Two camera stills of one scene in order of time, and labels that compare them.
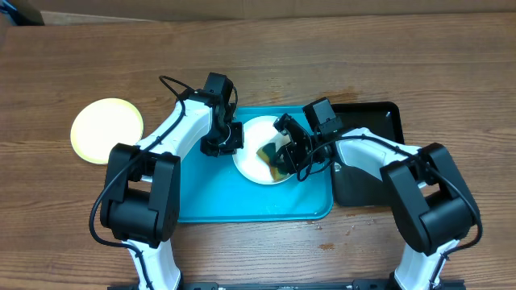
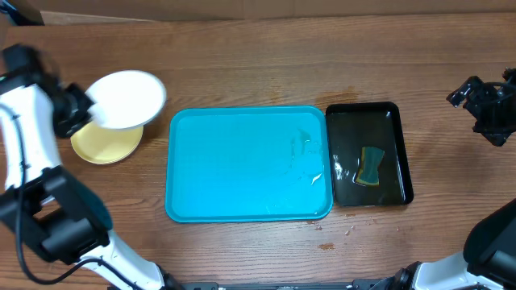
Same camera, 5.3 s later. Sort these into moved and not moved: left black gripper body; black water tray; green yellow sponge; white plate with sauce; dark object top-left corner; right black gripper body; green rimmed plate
Moved: left black gripper body; green yellow sponge; right black gripper body; white plate with sauce
Not moved: dark object top-left corner; black water tray; green rimmed plate
